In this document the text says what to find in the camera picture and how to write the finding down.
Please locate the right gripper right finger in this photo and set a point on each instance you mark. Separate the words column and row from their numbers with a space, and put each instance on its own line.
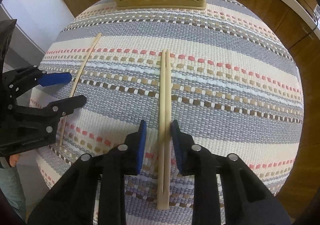
column 245, row 197

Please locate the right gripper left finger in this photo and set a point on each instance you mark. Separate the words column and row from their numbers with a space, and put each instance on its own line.
column 71, row 200

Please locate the person's left hand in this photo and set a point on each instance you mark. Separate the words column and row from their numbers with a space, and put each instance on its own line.
column 13, row 159

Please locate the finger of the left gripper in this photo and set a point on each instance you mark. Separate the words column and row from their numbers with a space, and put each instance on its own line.
column 62, row 106
column 53, row 79

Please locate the wooden chopstick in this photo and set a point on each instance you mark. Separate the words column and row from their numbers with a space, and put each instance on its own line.
column 167, row 140
column 161, row 201
column 85, row 60

